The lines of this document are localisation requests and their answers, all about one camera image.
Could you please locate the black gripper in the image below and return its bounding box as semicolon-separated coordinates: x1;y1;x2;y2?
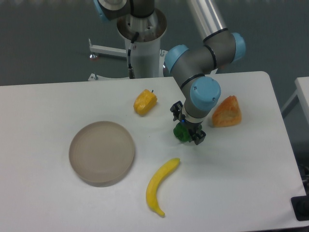
170;101;206;145

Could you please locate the green toy pepper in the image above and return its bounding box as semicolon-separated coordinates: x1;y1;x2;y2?
173;122;192;143

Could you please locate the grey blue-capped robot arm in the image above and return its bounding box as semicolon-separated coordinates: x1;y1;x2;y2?
89;0;246;145

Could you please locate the yellow toy pepper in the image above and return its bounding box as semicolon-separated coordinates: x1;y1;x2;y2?
133;89;157;116

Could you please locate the yellow toy banana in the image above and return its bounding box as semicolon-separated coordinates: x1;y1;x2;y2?
145;158;181;218

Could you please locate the beige round plate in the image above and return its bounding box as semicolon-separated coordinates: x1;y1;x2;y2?
69;121;135;187

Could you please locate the white side table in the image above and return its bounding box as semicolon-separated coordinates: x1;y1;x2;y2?
281;76;309;122

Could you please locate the black device at table edge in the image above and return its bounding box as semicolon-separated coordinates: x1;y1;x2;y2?
290;164;309;221

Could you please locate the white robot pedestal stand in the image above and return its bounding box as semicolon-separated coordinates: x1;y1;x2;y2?
89;8;167;79

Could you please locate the black cable on pedestal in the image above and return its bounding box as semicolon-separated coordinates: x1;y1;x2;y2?
127;31;139;79

